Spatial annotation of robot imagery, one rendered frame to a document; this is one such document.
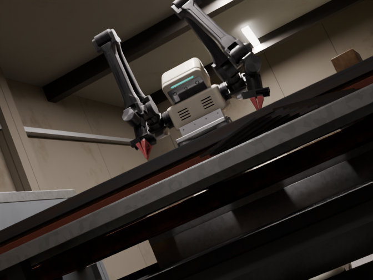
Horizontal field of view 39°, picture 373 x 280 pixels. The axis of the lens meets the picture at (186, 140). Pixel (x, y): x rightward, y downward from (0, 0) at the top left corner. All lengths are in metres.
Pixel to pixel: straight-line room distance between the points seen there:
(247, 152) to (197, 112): 1.52
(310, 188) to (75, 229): 1.20
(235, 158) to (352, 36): 9.40
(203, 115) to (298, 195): 0.66
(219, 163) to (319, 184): 1.12
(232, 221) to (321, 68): 8.27
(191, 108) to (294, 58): 7.88
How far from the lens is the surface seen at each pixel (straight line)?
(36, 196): 2.28
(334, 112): 0.96
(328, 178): 2.06
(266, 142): 0.96
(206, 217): 2.10
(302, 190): 2.06
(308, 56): 10.26
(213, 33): 2.02
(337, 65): 1.38
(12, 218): 2.07
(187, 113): 2.48
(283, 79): 10.23
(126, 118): 2.24
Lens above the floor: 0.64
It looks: 9 degrees up
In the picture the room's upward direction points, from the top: 24 degrees counter-clockwise
